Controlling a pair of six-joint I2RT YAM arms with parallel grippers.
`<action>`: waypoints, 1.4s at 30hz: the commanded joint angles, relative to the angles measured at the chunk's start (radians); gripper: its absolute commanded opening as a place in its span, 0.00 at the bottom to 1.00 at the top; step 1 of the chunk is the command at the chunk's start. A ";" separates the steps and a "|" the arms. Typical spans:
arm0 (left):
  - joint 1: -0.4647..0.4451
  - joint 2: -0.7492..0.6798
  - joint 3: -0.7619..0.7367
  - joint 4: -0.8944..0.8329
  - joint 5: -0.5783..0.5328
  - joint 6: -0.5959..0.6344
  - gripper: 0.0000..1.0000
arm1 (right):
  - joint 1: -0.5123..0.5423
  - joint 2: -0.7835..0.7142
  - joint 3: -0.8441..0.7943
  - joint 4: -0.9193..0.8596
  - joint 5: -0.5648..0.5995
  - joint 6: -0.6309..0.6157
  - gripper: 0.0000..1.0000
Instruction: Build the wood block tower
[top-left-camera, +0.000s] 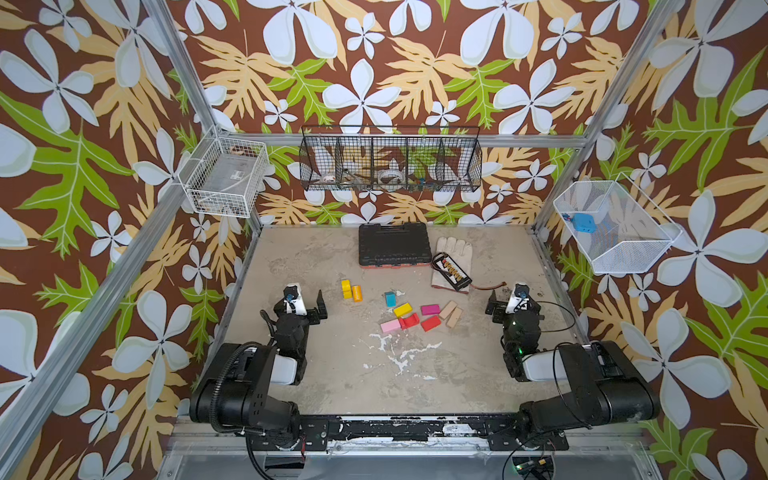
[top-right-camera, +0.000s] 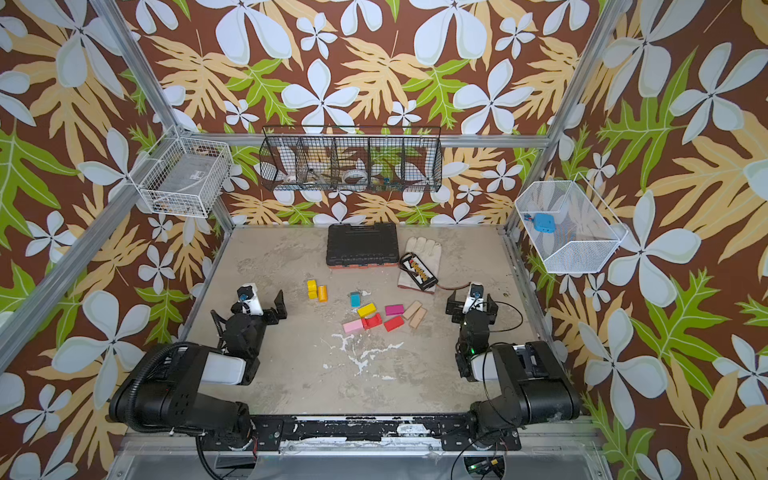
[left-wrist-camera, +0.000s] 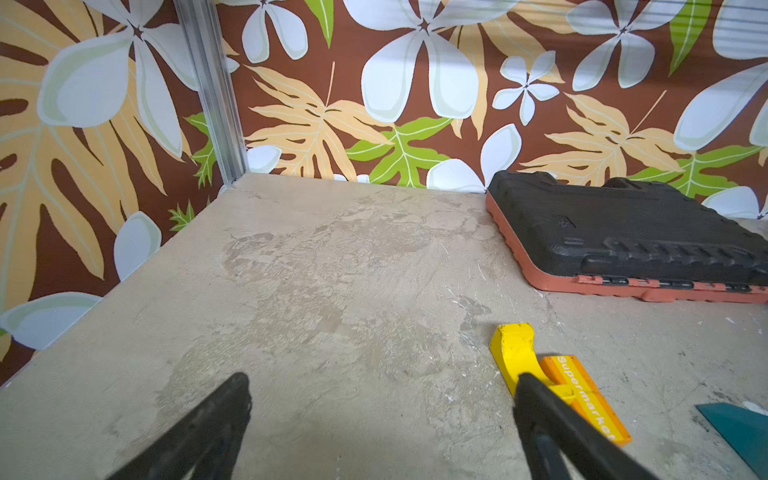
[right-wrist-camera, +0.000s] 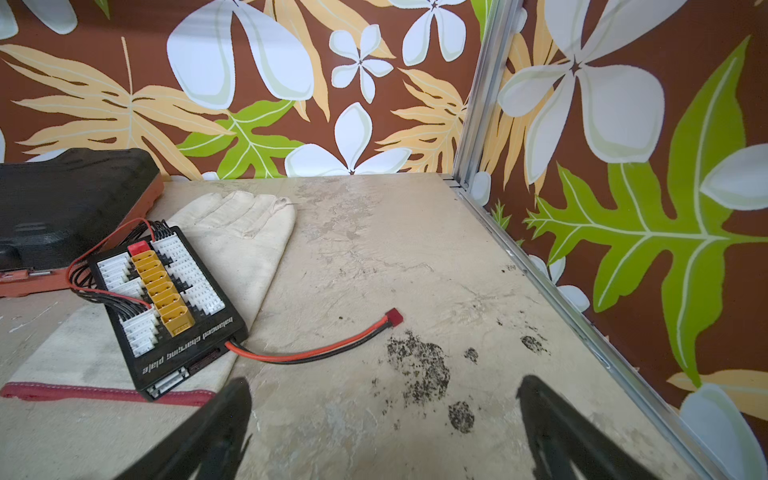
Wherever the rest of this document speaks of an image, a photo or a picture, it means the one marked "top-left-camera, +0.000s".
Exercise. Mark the black wire basket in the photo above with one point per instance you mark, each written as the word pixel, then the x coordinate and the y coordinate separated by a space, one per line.
pixel 390 158

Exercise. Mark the yellow rectangular block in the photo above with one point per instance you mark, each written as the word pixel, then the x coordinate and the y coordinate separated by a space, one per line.
pixel 403 310

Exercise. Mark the orange cylinder block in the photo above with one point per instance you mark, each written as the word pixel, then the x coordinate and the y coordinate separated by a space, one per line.
pixel 357 293

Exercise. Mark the red arch block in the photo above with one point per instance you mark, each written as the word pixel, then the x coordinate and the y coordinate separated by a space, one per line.
pixel 409 321

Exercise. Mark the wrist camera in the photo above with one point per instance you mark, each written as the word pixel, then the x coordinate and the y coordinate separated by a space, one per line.
pixel 293 301
pixel 518 298

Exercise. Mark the white wire basket left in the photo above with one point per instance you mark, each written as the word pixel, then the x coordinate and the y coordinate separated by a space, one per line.
pixel 224 174

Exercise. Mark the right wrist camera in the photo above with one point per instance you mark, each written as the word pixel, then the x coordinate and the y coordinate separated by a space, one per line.
pixel 518 298

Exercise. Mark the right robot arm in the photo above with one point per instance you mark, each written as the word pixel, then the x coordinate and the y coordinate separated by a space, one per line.
pixel 596 383

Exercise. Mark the pink block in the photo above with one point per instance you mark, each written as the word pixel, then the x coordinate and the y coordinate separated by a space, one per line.
pixel 391 326

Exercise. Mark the yellow arch block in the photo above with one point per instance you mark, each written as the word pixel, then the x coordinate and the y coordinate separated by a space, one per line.
pixel 347 289

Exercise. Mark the white wire basket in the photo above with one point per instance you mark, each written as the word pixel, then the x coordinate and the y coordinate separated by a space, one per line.
pixel 633 232
pixel 224 174

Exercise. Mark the red rectangular block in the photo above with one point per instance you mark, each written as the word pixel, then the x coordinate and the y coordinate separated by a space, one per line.
pixel 430 323

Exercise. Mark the black tool case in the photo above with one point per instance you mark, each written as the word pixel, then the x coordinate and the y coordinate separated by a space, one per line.
pixel 394 245

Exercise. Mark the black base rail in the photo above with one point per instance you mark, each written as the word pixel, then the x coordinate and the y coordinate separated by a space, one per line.
pixel 319 433

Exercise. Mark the black battery holder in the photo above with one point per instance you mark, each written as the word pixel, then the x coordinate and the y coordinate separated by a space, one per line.
pixel 448 274

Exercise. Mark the teal block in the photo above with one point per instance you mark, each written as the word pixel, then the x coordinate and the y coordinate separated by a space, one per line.
pixel 390 299

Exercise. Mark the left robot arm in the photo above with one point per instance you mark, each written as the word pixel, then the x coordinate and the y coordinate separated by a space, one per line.
pixel 233 394

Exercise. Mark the blue object in basket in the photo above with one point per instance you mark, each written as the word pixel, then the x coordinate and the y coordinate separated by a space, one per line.
pixel 583 223

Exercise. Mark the white wire basket right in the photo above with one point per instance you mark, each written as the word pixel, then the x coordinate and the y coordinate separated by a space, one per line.
pixel 633 232

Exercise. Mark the beige work glove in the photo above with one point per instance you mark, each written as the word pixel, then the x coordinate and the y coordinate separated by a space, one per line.
pixel 460 250

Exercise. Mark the natural wood block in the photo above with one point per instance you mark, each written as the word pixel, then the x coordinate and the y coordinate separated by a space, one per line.
pixel 454 317
pixel 447 310

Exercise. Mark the magenta block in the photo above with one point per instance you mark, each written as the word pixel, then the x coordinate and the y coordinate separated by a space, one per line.
pixel 430 310

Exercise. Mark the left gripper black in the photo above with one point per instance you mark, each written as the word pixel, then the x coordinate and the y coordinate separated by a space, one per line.
pixel 294 318

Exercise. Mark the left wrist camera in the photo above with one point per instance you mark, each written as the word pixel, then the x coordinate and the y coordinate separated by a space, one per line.
pixel 293 301

